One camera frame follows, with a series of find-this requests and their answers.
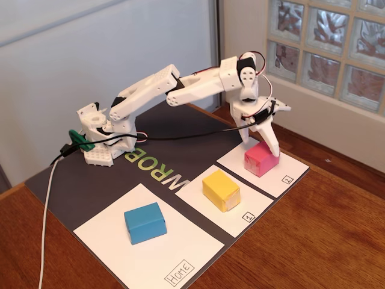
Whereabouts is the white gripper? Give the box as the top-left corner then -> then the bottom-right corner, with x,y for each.
230,95 -> 281,158

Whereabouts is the red paper box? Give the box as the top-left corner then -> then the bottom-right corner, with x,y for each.
244,140 -> 280,178

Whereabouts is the blue paper box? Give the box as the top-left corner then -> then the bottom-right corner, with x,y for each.
123,202 -> 168,246

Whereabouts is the yellow paper box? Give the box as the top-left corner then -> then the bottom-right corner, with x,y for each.
202,169 -> 241,214

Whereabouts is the white paper sheet marked HOME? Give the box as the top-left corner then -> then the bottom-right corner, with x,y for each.
73,182 -> 226,287

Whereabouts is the white paper sheet marked 2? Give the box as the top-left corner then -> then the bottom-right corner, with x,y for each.
215,137 -> 303,199

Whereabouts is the white paper sheet marked 1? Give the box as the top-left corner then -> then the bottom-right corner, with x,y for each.
174,164 -> 274,238

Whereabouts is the glass block window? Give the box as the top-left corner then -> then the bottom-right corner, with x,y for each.
266,0 -> 385,114

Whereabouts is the black mat with WROB print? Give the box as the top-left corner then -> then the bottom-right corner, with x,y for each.
24,96 -> 311,289

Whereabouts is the green clamp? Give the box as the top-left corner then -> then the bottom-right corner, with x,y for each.
68,129 -> 96,151

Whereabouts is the frosted sliding door panel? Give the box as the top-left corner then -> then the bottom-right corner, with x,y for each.
0,0 -> 216,187

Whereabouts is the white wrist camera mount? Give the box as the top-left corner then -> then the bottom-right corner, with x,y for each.
264,98 -> 292,114

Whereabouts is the grey metal door frame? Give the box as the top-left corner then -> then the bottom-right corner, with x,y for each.
209,0 -> 226,109

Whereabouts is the black cable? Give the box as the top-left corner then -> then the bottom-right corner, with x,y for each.
49,101 -> 277,166

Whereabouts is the white cable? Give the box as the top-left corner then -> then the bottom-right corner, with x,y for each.
37,155 -> 66,289

